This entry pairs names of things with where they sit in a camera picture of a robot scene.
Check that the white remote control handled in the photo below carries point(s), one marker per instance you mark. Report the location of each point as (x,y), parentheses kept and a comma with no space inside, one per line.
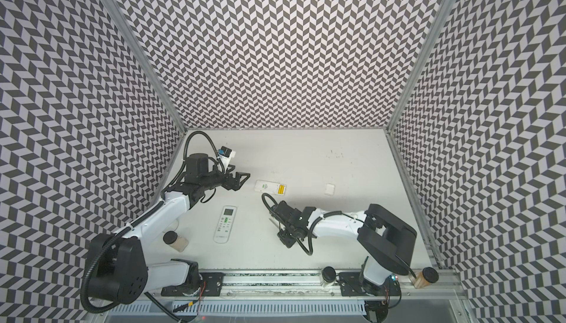
(270,187)

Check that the aluminium mounting rail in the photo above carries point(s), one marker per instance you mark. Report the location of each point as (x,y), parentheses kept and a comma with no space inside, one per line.
(306,284)

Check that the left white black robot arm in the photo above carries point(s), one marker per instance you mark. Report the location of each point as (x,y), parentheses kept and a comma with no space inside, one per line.
(116,271)

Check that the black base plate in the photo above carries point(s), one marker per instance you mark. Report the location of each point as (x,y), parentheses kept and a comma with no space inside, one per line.
(350,285)
(207,284)

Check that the left wooden cylinder black cap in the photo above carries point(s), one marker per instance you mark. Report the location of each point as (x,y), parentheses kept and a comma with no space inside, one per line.
(175,241)

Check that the small silver screwdriver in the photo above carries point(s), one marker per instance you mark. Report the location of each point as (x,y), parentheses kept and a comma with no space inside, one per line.
(276,223)

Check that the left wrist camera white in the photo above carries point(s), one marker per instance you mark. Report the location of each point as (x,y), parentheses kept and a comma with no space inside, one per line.
(225,155)

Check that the white remote with green buttons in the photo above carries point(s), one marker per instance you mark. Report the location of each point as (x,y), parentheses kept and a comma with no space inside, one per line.
(225,224)

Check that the right wooden cylinder black cap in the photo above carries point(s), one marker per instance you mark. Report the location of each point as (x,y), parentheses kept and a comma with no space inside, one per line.
(424,278)

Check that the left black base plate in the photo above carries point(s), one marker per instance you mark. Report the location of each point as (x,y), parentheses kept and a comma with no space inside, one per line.
(207,284)

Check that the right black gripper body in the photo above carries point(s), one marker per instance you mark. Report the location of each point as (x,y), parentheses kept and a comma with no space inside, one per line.
(283,222)

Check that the white battery cover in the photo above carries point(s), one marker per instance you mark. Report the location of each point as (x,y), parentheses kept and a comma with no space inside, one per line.
(329,189)

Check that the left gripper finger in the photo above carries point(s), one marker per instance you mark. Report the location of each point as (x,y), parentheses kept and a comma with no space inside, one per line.
(240,177)
(235,183)

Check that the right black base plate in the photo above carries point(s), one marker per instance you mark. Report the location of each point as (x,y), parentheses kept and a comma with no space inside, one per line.
(350,285)

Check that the middle cylinder black cap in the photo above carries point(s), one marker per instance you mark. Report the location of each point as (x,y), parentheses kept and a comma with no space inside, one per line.
(328,276)

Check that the white ventilation grille strip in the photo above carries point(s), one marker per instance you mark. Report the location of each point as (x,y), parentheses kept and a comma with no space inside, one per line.
(267,308)

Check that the wooden cylinder black cap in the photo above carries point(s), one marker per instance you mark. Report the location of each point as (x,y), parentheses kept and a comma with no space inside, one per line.
(175,241)
(424,278)

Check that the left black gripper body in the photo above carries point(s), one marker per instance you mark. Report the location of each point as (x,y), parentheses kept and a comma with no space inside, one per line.
(216,178)

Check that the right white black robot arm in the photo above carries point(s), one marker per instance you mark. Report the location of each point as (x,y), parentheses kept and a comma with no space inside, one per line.
(387,239)

